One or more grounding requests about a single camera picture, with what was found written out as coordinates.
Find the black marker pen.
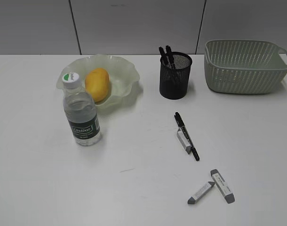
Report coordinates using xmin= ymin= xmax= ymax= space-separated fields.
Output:
xmin=159 ymin=47 xmax=169 ymax=66
xmin=174 ymin=112 xmax=200 ymax=161
xmin=166 ymin=45 xmax=175 ymax=70

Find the grey white eraser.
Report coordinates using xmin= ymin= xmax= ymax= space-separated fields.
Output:
xmin=187 ymin=181 xmax=215 ymax=205
xmin=210 ymin=169 xmax=235 ymax=204
xmin=177 ymin=128 xmax=191 ymax=154

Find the yellow mango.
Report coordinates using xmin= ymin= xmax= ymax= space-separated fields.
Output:
xmin=85 ymin=68 xmax=110 ymax=102

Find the clear water bottle green label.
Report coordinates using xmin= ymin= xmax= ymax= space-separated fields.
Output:
xmin=62 ymin=72 xmax=101 ymax=146

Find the black mesh pen holder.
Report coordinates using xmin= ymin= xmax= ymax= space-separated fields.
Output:
xmin=159 ymin=52 xmax=192 ymax=100

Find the translucent green wavy plate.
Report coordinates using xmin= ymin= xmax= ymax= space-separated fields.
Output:
xmin=56 ymin=54 xmax=140 ymax=109

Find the pale green plastic basket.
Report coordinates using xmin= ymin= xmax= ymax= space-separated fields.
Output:
xmin=204 ymin=40 xmax=287 ymax=95

